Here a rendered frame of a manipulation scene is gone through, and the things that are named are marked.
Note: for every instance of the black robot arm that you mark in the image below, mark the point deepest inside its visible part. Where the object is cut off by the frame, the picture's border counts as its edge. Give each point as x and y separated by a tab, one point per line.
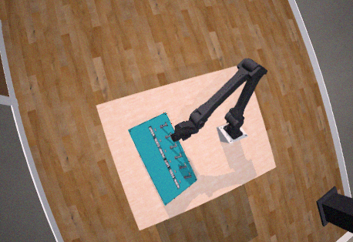
248	71

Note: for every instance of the teal control panel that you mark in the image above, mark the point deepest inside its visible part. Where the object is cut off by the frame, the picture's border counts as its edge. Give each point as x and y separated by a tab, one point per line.
163	162

